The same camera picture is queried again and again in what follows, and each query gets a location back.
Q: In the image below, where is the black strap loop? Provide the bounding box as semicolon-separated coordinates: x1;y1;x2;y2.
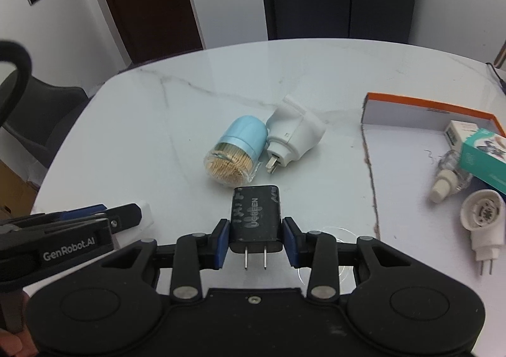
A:
0;40;33;128

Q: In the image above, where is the orange-rimmed white box tray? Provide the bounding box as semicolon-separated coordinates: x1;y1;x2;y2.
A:
360;92;506;247

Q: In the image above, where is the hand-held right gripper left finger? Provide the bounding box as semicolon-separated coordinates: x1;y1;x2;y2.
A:
101;218;232;302

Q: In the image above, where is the black wall charger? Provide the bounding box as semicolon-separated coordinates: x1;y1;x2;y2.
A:
229;185;284;271

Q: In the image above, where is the small white product box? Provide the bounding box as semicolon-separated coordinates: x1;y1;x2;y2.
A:
445;120;489;148

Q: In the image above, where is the teal cardboard box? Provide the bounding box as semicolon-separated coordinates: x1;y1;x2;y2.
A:
460;128;506;195

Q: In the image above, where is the dark grey chair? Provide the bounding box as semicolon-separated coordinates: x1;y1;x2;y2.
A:
0;74;89;168

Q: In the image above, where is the black power cable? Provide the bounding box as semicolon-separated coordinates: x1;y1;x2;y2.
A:
485;62;506;94

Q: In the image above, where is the dark brown door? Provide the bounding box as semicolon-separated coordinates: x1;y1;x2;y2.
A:
88;0;204;65

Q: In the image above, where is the brown cardboard box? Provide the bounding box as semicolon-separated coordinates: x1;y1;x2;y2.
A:
0;159;40;219

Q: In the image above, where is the white round plug adapter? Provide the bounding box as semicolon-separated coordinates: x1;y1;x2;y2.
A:
264;95;325;175

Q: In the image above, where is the round white two-pin plug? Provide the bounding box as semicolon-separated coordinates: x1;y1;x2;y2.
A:
462;189;506;276

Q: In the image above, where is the blue-capped toothpick jar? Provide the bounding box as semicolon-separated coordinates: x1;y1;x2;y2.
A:
203;116;266;185

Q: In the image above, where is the person's left hand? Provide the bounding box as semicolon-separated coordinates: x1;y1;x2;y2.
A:
0;329;28;357

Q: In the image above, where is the clear liquid refill bottle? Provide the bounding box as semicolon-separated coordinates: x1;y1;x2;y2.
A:
431;149;475;204

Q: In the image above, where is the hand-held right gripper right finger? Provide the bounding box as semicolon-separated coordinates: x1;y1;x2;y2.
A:
281;216;401;302

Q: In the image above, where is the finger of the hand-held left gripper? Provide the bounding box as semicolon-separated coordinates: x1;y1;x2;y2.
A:
59;204;109;223
106;203;144;234

